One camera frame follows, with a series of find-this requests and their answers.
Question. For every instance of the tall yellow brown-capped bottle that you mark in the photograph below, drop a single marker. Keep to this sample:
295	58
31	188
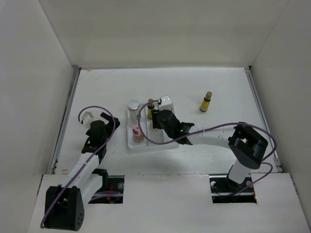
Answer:
206	101

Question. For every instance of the small yellow brown-capped bottle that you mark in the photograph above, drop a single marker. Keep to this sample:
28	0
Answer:
150	107

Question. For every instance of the white three-compartment tray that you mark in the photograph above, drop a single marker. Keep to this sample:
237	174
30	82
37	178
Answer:
153	134

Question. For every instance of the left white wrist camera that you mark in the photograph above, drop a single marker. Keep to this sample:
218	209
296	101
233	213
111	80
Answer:
87	119

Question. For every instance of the right aluminium frame rail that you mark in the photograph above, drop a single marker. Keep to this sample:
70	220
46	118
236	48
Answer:
274	157

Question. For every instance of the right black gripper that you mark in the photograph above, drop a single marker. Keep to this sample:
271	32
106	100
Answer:
156	124

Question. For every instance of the pink-capped spice jar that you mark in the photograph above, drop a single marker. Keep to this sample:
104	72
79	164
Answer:
137	135

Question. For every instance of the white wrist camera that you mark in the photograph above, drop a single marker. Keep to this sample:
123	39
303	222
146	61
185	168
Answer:
165	103
87	119

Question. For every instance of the left aluminium frame rail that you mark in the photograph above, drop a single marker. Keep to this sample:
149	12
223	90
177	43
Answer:
55	155

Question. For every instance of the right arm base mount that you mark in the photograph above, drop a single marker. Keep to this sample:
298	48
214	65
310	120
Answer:
224	191

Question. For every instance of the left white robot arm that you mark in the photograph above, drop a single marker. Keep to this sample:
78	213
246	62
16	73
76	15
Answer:
65	203

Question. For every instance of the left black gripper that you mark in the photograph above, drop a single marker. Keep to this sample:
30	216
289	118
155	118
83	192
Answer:
110	126

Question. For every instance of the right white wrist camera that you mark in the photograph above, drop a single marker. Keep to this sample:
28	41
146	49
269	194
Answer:
165	103

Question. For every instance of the aluminium frame rail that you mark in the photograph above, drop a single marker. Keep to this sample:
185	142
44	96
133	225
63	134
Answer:
274	157
55	155

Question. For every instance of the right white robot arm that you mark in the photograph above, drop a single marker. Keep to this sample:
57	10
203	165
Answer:
246	144

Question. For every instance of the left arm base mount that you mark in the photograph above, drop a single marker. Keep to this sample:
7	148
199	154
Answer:
111	191

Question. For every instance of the white bottle silver cap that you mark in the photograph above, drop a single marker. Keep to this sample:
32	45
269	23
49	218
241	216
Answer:
133	107

